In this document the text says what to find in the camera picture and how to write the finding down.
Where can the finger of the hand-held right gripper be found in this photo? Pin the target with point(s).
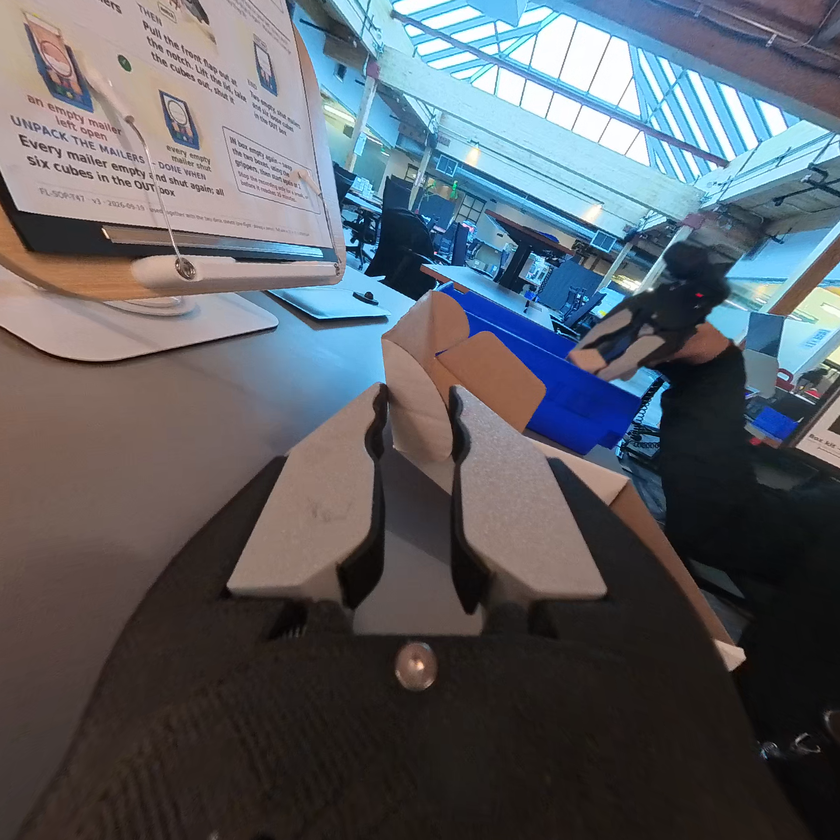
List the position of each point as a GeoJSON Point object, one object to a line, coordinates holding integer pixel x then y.
{"type": "Point", "coordinates": [640, 364]}
{"type": "Point", "coordinates": [604, 338]}

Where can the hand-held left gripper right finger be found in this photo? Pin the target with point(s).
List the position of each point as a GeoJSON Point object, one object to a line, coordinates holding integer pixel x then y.
{"type": "Point", "coordinates": [525, 518]}

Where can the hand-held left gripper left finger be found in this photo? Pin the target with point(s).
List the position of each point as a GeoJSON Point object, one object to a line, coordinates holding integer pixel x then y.
{"type": "Point", "coordinates": [308, 518]}

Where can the blue plastic bin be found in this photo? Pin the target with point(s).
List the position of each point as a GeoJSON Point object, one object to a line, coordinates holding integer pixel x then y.
{"type": "Point", "coordinates": [577, 394]}

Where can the white cardboard mailer box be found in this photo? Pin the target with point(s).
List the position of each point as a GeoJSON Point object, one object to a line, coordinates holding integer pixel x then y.
{"type": "Point", "coordinates": [420, 407]}

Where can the person's right forearm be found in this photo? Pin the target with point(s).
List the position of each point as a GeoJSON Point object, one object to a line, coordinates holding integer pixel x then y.
{"type": "Point", "coordinates": [705, 446]}

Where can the person's right hand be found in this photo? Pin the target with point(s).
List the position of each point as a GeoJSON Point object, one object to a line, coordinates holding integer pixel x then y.
{"type": "Point", "coordinates": [712, 344]}

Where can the tall wooden standing desk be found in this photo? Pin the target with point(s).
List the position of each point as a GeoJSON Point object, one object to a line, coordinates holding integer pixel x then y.
{"type": "Point", "coordinates": [525, 236]}

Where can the row of blue bins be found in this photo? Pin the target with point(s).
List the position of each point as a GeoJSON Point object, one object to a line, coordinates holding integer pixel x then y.
{"type": "Point", "coordinates": [774, 423]}

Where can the framed marker sign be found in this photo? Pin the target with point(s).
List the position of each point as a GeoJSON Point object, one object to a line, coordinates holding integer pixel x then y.
{"type": "Point", "coordinates": [820, 433]}

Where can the grey flat pouch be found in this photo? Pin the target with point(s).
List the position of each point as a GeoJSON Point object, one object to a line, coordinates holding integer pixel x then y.
{"type": "Point", "coordinates": [328, 303]}

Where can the small black knob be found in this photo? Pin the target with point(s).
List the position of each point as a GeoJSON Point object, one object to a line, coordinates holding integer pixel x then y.
{"type": "Point", "coordinates": [365, 298]}

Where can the instruction sheet on stand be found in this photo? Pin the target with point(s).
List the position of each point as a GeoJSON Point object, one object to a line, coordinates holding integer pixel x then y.
{"type": "Point", "coordinates": [131, 328]}

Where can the printed instruction sheet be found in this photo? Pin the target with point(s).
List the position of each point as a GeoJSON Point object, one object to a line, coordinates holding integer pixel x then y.
{"type": "Point", "coordinates": [164, 98]}

